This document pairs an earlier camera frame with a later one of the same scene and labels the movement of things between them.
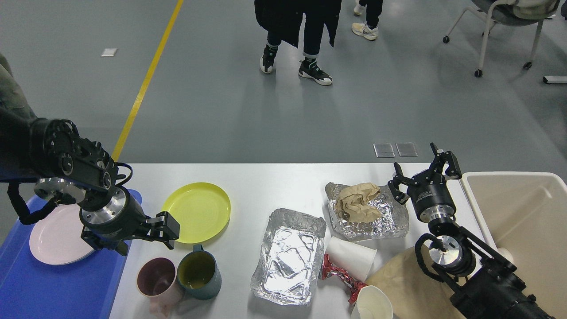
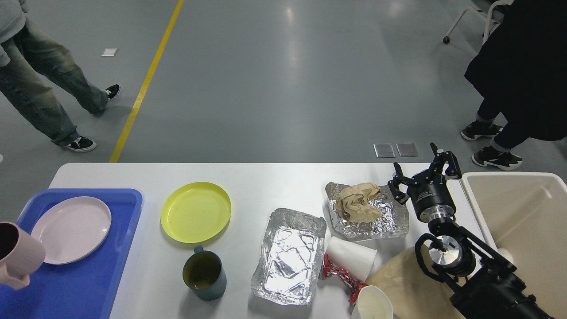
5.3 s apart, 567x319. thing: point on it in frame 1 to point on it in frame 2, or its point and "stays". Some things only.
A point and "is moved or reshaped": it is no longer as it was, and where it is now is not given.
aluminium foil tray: [289, 262] stays
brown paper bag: [413, 294] stays
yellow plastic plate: [202, 210] stays
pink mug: [156, 279] to [21, 253]
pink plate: [56, 239] stays
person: [281, 20] to [520, 72]
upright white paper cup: [372, 303] stays
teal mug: [198, 274] is moved or reshaped
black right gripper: [429, 191] stays
